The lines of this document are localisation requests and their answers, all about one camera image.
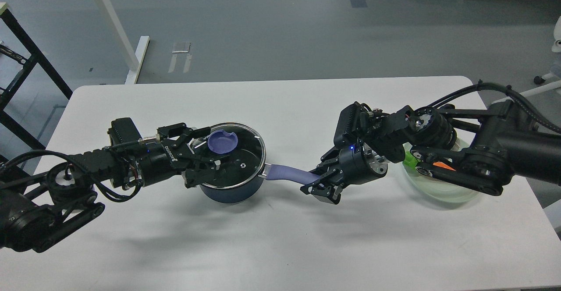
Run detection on clear glass bowl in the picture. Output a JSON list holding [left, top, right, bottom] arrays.
[[401, 143, 480, 204]]

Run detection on green toy vegetable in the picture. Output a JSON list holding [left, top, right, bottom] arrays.
[[402, 150, 421, 169]]

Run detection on dark blue saucepan purple handle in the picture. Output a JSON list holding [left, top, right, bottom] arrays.
[[198, 123, 323, 205]]

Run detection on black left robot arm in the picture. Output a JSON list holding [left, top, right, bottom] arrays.
[[1, 117, 229, 253]]

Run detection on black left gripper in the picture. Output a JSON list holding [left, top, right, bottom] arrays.
[[139, 124, 230, 188]]

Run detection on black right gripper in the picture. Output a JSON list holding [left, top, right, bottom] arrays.
[[300, 145, 387, 205]]

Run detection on glass lid purple knob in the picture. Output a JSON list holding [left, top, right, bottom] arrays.
[[193, 123, 266, 190]]

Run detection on black metal rack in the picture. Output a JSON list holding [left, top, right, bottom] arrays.
[[0, 2, 73, 149]]

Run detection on white office chair base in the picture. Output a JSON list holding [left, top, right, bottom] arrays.
[[483, 14, 560, 99]]

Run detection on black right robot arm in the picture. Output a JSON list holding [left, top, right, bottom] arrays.
[[300, 82, 561, 204]]

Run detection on orange toy carrot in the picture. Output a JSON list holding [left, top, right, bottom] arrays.
[[432, 161, 455, 171]]

